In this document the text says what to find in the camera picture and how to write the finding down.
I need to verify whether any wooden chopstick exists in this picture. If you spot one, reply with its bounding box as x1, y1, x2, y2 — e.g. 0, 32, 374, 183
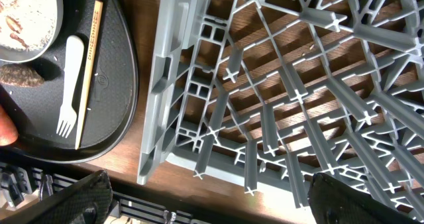
75, 0, 103, 150

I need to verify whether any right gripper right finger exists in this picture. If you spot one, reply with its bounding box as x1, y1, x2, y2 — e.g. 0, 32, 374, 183
308, 173, 416, 224

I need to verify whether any white plastic fork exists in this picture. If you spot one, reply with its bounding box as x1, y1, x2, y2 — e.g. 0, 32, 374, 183
56, 35, 84, 139

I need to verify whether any grey plate with food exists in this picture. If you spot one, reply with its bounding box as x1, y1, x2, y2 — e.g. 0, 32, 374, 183
1, 0, 64, 63

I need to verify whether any walnut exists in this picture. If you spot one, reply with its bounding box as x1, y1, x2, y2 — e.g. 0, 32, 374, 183
1, 64, 44, 87

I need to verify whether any round black tray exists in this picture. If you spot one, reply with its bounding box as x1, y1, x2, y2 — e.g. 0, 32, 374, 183
1, 0, 138, 164

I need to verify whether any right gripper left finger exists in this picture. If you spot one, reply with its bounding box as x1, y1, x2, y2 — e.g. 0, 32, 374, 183
1, 170, 113, 224

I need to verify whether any orange carrot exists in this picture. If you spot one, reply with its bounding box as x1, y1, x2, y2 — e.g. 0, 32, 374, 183
0, 107, 19, 146

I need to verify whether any grey dishwasher rack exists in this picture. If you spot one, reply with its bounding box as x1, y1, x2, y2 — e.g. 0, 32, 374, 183
136, 0, 423, 221

